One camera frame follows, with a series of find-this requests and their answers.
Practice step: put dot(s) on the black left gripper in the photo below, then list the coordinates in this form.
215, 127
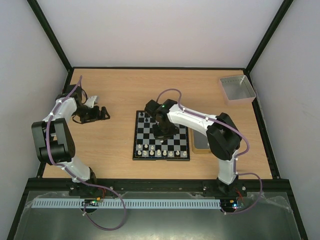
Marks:
95, 116

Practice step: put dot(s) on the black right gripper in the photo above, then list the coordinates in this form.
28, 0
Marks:
165, 133

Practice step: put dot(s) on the black white chess board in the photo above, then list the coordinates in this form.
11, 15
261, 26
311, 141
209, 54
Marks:
143, 134

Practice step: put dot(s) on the yellow metal tin box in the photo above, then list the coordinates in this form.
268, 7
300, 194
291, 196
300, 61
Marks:
199, 143

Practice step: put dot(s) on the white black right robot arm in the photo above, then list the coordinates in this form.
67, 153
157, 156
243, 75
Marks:
222, 136

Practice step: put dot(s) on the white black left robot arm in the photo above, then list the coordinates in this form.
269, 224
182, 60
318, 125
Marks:
52, 137

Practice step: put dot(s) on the empty metal tin lid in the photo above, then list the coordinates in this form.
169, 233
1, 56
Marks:
236, 90

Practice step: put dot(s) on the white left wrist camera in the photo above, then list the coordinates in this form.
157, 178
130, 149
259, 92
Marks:
91, 101

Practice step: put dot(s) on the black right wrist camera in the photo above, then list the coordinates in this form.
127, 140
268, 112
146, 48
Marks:
151, 108

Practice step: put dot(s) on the black aluminium frame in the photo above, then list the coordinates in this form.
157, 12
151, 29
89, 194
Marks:
277, 183

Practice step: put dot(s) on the white slotted cable duct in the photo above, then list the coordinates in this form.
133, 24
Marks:
125, 203

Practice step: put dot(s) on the metal base plate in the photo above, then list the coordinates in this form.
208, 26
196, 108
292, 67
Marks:
155, 216

